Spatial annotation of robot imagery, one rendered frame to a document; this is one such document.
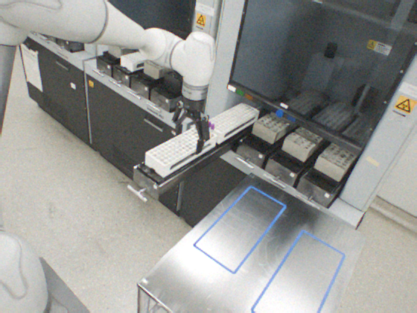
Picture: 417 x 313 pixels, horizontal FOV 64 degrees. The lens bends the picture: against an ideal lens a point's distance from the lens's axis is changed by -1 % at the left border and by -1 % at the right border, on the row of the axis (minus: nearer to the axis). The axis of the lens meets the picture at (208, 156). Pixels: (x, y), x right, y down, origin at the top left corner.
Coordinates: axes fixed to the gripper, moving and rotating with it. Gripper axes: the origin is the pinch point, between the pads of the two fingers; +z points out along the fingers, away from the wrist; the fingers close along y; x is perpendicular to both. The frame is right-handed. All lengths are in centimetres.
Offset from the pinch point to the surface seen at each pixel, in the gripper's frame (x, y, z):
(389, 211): 142, 79, 85
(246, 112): 38.1, 1.4, 0.1
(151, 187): -21.6, 2.9, 7.9
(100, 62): 24, -88, 7
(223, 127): 18.3, 3.0, -0.5
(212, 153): 7.6, 6.8, 5.5
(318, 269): -12, 62, 4
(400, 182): 143, 74, 60
